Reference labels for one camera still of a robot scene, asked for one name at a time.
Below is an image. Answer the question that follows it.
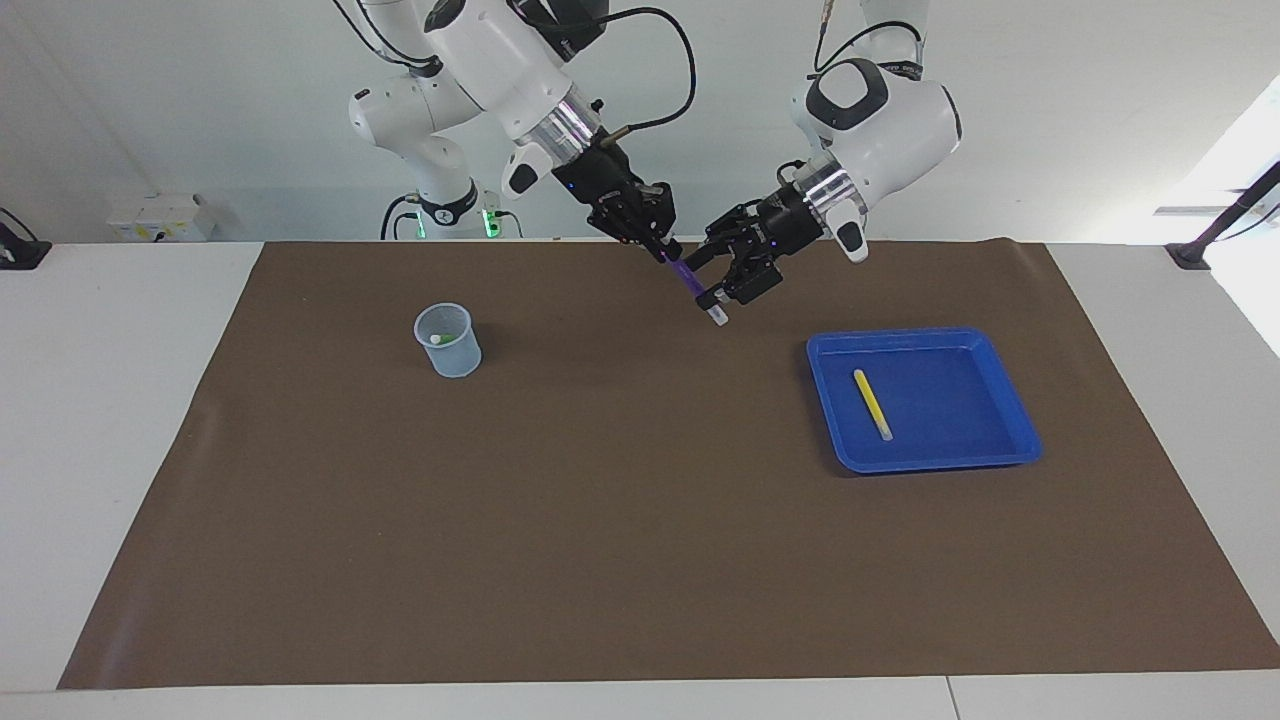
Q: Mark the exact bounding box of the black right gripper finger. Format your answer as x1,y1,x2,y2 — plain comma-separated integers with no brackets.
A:
640,183,684,263
590,205,669,263

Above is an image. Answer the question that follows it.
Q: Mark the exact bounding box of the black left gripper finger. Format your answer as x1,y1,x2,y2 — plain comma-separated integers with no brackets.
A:
688,203,769,263
698,245,786,306

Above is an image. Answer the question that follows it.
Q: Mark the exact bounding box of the purple pen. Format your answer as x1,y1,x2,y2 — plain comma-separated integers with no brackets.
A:
660,255,731,329

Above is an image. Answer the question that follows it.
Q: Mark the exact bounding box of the yellow pen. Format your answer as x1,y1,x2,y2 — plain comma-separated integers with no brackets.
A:
852,369,894,442

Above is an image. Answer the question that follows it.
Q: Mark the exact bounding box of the blue plastic tray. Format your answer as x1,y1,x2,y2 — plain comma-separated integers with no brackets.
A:
806,328,1044,475

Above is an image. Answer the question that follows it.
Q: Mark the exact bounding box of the clear plastic cup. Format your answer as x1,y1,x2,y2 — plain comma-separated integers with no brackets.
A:
413,302,483,379

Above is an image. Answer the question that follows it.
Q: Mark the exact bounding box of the brown table mat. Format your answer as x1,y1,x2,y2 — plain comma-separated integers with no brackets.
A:
57,238,1280,691

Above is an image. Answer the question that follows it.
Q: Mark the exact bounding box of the black clamp stand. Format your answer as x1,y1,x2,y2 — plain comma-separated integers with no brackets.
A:
1165,160,1280,271

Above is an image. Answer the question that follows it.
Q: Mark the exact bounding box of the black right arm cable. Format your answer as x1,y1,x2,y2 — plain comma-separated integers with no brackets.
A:
560,5,698,136

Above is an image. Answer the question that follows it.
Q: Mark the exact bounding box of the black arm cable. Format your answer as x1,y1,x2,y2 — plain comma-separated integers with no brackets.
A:
812,0,926,73
560,5,698,136

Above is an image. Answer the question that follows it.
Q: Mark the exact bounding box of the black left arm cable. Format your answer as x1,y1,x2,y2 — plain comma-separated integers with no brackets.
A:
812,0,926,73

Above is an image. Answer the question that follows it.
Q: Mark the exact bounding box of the white wall outlet box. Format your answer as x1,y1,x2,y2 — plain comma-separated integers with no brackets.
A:
107,193,216,243

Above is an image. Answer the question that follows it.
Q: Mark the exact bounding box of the black table clamp mount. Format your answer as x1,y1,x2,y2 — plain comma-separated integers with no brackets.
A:
0,207,53,271

